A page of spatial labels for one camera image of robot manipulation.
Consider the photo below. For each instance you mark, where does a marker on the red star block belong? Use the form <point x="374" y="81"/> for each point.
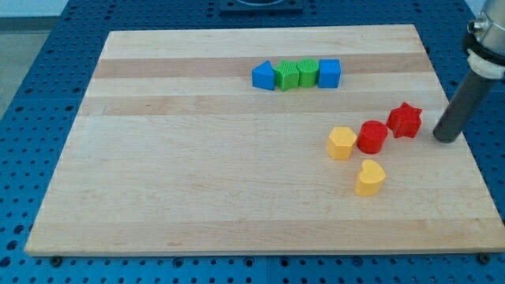
<point x="404" y="121"/>

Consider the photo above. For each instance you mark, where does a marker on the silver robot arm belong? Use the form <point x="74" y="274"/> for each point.
<point x="484" y="41"/>

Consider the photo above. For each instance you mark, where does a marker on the green star block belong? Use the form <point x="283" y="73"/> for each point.
<point x="286" y="75"/>

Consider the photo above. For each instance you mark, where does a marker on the blue triangle block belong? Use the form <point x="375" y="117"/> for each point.
<point x="263" y="76"/>

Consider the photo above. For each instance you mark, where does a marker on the wooden board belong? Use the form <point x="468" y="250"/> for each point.
<point x="174" y="153"/>

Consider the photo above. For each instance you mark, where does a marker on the yellow hexagon block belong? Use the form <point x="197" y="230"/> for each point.
<point x="341" y="142"/>

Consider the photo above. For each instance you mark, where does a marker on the green cylinder block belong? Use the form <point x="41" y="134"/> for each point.
<point x="308" y="72"/>

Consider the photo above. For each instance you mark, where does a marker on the blue cube block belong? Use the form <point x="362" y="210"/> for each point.
<point x="329" y="73"/>

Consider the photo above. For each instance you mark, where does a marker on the red cylinder block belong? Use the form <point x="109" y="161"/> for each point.
<point x="372" y="137"/>

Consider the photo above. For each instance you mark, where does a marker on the yellow heart block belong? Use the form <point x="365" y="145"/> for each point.
<point x="370" y="178"/>

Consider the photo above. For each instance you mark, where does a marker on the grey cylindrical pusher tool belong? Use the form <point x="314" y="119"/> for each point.
<point x="462" y="106"/>

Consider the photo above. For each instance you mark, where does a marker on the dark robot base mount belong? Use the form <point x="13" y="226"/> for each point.
<point x="260" y="6"/>

